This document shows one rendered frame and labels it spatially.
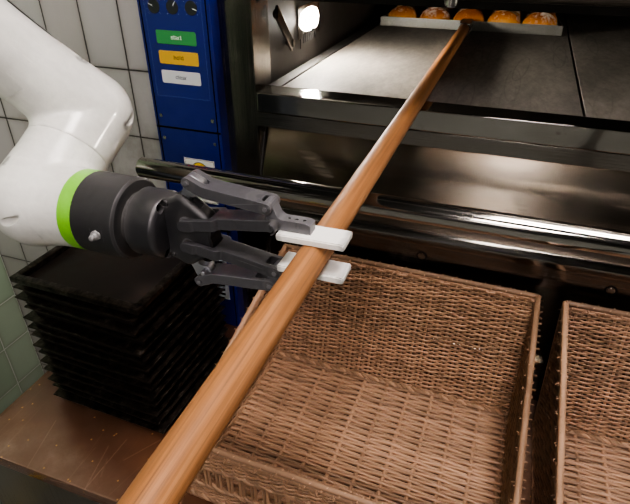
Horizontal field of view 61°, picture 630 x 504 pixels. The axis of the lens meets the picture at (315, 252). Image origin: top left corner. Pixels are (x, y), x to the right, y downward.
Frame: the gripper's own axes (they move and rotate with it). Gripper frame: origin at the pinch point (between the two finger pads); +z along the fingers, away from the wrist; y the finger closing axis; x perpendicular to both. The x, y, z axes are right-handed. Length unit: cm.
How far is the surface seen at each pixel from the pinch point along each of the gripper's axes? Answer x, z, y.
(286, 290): 8.8, 0.6, -1.4
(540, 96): -71, 21, 1
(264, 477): -5.6, -10.7, 48.4
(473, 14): -142, 1, -3
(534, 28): -140, 19, -1
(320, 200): -17.2, -5.4, 3.2
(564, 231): -17.4, 24.3, 2.3
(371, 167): -19.4, 0.7, -1.4
